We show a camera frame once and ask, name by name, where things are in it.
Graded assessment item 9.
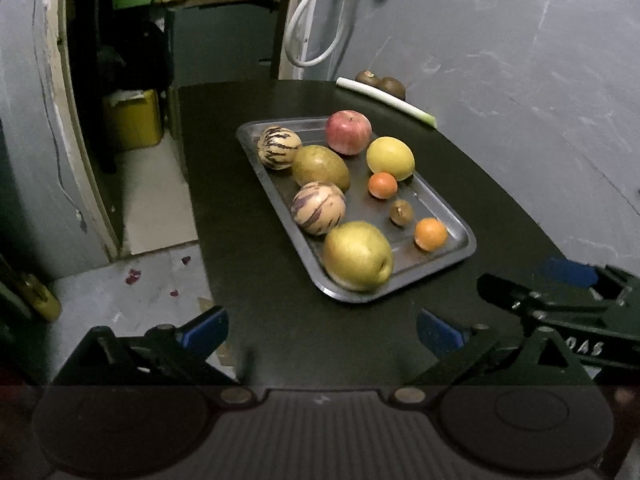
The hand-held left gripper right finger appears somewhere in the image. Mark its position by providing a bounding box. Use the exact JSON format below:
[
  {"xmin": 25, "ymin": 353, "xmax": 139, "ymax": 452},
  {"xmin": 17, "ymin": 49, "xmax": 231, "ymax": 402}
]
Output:
[{"xmin": 392, "ymin": 308, "xmax": 586, "ymax": 403}]

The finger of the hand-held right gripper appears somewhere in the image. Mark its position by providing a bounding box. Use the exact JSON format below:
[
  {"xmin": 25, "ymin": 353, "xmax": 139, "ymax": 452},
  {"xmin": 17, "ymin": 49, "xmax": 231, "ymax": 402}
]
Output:
[
  {"xmin": 542, "ymin": 257, "xmax": 640, "ymax": 301},
  {"xmin": 477, "ymin": 274, "xmax": 626, "ymax": 318}
]

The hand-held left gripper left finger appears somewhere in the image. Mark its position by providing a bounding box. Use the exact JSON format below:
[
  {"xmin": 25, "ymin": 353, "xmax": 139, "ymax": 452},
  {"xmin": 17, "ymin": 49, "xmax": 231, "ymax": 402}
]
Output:
[{"xmin": 60, "ymin": 306, "xmax": 253, "ymax": 405}]

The small orange tangerine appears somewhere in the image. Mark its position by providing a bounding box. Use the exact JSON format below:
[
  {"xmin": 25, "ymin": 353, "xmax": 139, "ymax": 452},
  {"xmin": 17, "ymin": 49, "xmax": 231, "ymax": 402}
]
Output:
[
  {"xmin": 368, "ymin": 172, "xmax": 399, "ymax": 199},
  {"xmin": 414, "ymin": 217, "xmax": 448, "ymax": 252}
]

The yellow-green pear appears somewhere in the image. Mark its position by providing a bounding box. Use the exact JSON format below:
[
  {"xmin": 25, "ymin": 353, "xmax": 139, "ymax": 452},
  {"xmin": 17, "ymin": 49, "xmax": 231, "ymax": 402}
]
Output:
[{"xmin": 322, "ymin": 221, "xmax": 394, "ymax": 292}]

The small brown kiwi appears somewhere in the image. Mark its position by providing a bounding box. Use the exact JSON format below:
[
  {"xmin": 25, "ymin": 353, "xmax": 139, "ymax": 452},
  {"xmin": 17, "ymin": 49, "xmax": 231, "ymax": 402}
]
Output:
[{"xmin": 389, "ymin": 199, "xmax": 414, "ymax": 227}]

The metal tray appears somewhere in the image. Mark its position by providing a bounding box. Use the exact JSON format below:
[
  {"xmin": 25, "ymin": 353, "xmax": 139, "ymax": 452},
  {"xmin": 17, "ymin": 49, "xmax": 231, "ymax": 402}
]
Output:
[{"xmin": 236, "ymin": 116, "xmax": 477, "ymax": 303}]

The striped pepino melon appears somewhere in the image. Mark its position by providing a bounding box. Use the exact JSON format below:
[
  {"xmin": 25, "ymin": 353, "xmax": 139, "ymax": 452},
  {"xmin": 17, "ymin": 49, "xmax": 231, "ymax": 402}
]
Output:
[
  {"xmin": 257, "ymin": 126, "xmax": 303, "ymax": 171},
  {"xmin": 291, "ymin": 182, "xmax": 347, "ymax": 236}
]

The yellow lemon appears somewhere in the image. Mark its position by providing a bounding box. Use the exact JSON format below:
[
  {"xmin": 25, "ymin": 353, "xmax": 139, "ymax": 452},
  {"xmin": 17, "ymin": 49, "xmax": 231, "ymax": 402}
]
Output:
[{"xmin": 366, "ymin": 136, "xmax": 416, "ymax": 181}]

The large yellow-green mango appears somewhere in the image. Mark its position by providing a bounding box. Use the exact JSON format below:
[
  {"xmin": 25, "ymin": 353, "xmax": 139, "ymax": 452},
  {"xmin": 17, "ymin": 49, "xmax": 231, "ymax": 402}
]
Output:
[{"xmin": 292, "ymin": 145, "xmax": 351, "ymax": 192}]

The yellow bottle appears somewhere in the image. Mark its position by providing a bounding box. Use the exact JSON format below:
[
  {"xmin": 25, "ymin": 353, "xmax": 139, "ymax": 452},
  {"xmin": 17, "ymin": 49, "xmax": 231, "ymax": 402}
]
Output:
[{"xmin": 14, "ymin": 272, "xmax": 62, "ymax": 322}]

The yellow plastic canister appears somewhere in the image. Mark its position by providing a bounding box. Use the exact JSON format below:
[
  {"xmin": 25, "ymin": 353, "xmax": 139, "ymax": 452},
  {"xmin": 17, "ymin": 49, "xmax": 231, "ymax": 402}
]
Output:
[{"xmin": 102, "ymin": 89, "xmax": 164, "ymax": 151}]

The red apple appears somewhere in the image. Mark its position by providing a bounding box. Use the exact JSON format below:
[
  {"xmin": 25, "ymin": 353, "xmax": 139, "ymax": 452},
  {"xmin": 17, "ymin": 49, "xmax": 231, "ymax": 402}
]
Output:
[{"xmin": 325, "ymin": 110, "xmax": 372, "ymax": 156}]

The white leek stalk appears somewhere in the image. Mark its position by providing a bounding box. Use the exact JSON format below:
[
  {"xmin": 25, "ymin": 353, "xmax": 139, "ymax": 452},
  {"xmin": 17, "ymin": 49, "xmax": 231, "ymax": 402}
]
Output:
[{"xmin": 335, "ymin": 77, "xmax": 437, "ymax": 129}]

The plain brown kiwi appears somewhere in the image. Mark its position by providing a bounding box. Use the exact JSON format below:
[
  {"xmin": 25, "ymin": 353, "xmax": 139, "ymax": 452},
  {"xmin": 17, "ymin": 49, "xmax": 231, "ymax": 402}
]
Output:
[{"xmin": 377, "ymin": 76, "xmax": 407, "ymax": 101}]

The grey-blue cabinet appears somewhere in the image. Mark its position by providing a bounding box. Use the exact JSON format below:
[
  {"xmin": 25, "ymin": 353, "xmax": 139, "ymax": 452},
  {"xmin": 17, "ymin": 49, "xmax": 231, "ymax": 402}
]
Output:
[{"xmin": 166, "ymin": 0, "xmax": 279, "ymax": 87}]

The white door frame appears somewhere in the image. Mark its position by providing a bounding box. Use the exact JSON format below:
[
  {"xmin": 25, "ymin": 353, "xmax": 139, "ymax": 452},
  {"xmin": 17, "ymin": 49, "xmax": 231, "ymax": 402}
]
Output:
[{"xmin": 34, "ymin": 0, "xmax": 125, "ymax": 262}]

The white looped cable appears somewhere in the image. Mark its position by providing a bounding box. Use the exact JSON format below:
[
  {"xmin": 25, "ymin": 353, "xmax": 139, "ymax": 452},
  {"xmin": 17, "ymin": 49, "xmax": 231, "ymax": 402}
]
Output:
[{"xmin": 284, "ymin": 0, "xmax": 352, "ymax": 67}]

